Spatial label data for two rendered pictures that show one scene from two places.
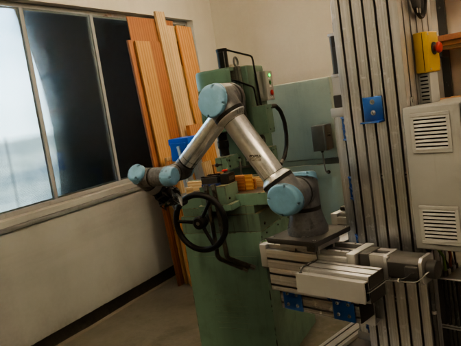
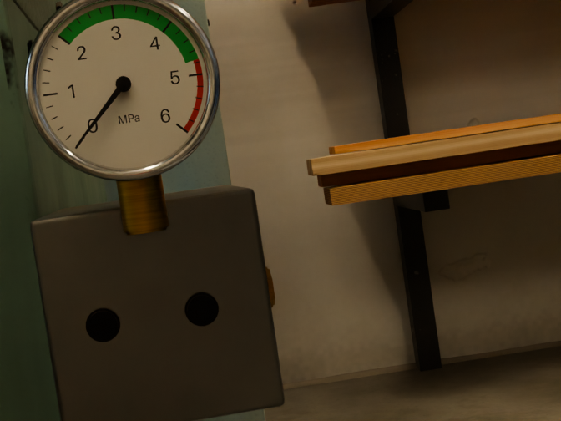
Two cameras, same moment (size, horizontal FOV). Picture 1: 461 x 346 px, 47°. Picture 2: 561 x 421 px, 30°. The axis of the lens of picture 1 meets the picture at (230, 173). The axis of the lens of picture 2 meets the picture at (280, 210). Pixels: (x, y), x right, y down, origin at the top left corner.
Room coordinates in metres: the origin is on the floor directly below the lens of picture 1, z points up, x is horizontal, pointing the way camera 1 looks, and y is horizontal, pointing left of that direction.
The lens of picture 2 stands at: (2.08, 0.04, 0.63)
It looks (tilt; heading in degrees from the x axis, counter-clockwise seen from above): 3 degrees down; 326
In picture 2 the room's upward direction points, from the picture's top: 8 degrees counter-clockwise
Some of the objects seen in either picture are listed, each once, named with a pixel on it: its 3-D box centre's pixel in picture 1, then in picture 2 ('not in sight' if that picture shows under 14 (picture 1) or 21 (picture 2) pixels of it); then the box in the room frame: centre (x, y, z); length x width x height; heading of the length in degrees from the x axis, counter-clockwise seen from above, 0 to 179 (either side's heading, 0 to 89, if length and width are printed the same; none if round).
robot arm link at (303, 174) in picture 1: (301, 188); not in sight; (1.91, -0.25, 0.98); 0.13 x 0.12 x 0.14; 152
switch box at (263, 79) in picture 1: (265, 86); not in sight; (2.93, -0.26, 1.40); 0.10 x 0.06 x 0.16; 153
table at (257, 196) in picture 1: (228, 198); not in sight; (2.59, 0.03, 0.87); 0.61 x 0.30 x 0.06; 63
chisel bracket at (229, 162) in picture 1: (228, 163); not in sight; (2.73, 0.00, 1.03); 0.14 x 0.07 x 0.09; 153
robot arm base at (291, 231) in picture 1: (306, 218); not in sight; (1.92, -0.25, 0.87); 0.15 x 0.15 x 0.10
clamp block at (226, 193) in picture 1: (219, 193); not in sight; (2.52, 0.07, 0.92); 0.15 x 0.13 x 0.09; 63
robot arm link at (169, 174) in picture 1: (165, 176); not in sight; (2.05, 0.25, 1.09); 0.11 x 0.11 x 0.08; 62
